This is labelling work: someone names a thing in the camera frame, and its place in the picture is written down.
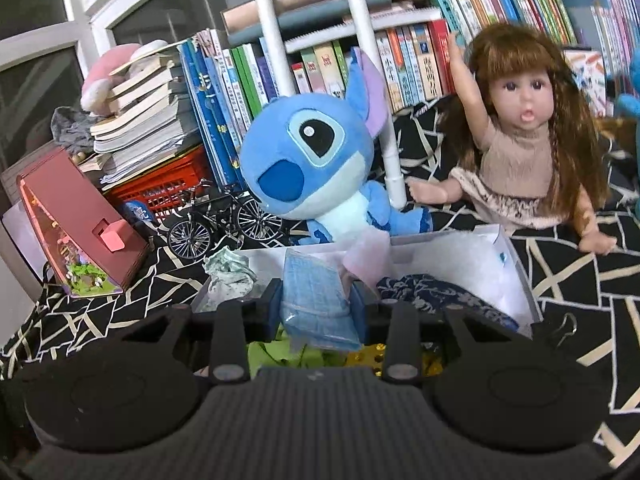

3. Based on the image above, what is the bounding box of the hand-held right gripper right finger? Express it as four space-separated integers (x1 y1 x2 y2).
350 281 532 386

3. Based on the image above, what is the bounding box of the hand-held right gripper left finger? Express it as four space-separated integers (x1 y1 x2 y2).
120 277 286 386

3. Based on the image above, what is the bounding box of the blue face mask pack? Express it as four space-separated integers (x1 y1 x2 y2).
279 249 362 352

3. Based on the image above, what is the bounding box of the gold sequin bow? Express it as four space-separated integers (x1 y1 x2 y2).
345 342 446 378

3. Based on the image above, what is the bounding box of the green scrunchie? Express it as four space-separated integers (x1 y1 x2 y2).
247 327 351 376

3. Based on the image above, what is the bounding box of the mint patterned cloth pouch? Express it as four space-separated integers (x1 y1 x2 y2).
202 247 257 306

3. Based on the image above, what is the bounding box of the blue brocade pouch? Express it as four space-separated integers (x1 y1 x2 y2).
376 274 518 333

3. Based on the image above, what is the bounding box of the white cardboard box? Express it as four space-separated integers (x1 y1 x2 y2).
192 224 543 341

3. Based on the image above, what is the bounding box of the black toy bicycle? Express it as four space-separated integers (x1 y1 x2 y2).
166 180 283 261

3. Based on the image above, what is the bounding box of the blue alien plush toy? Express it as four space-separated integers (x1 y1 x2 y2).
239 46 433 246

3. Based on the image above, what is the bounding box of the red plastic crate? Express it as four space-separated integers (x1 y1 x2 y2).
102 145 221 223

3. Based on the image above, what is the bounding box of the small blue round toy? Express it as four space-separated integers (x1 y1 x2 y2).
122 200 156 226

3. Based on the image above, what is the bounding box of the black binder clip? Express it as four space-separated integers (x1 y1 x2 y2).
530 312 578 351

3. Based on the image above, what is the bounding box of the black white patterned blanket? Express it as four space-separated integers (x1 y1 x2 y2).
0 95 640 466

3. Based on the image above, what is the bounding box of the brown-haired doll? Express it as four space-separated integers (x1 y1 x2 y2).
407 22 618 256

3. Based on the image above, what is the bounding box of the stack of flat books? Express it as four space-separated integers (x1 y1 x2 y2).
90 50 201 191

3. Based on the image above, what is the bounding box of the pink miniature house model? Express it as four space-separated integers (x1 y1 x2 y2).
16 147 150 300

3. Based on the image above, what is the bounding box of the gray crumpled cloth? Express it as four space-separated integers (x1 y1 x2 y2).
50 106 108 158

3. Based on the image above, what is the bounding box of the pink mushroom plush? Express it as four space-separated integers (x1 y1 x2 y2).
80 40 168 116

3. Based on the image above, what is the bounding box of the colourful printed white carton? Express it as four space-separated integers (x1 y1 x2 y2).
562 47 616 118

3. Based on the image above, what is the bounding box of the white window frame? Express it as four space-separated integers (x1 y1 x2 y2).
0 0 251 76

